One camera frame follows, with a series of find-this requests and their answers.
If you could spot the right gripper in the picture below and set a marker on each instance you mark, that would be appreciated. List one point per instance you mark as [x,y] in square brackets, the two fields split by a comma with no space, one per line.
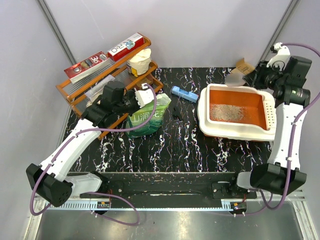
[257,74]

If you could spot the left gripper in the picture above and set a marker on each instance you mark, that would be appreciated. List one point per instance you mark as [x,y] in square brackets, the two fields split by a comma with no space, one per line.
[133,94]

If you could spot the clear plastic scoop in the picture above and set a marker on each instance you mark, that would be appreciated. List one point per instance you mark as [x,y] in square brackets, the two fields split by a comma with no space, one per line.
[235,80]

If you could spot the green litter bag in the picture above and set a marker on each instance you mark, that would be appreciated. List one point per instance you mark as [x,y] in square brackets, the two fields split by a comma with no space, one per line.
[140,116]

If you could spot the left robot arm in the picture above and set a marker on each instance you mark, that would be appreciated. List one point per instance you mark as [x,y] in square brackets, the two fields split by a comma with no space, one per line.
[50,178]

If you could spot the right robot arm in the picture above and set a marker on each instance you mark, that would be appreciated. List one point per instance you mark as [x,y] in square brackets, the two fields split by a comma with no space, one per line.
[281,174]

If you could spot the brown cardboard box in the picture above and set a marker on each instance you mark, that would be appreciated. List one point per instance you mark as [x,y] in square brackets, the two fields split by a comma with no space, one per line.
[243,67]

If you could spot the clear plastic box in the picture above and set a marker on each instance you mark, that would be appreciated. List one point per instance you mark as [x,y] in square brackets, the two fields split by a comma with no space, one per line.
[99,86]

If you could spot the white orange litter box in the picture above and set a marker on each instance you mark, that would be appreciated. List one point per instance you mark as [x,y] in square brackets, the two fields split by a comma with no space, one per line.
[259,121]

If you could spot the litter granules in box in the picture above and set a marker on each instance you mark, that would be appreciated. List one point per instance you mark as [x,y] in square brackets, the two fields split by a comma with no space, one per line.
[225,113]

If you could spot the red silver toothpaste box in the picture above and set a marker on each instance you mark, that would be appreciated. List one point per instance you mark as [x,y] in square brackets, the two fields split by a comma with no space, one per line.
[86,67]

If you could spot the blue carton box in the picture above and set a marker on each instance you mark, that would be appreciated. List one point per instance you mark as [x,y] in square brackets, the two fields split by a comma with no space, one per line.
[187,95]

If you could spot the red white toothpaste box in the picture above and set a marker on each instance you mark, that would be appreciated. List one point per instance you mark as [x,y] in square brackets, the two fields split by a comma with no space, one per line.
[123,48]

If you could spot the orange wooden shelf rack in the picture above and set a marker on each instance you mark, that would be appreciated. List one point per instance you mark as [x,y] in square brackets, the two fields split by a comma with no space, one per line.
[74,94]

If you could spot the brown scouring pad pack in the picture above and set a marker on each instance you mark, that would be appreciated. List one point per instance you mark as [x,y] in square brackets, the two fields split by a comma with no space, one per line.
[146,80]

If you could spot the white paper bag upper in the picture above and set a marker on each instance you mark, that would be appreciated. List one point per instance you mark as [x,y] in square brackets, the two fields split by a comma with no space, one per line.
[139,63]

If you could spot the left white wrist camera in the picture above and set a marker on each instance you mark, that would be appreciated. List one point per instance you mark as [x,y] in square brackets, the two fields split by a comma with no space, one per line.
[145,95]

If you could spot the aluminium rail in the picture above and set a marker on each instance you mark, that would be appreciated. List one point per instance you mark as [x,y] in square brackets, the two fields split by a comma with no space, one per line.
[205,199]

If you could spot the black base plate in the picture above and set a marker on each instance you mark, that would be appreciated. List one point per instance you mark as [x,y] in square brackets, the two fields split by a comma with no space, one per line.
[214,185]

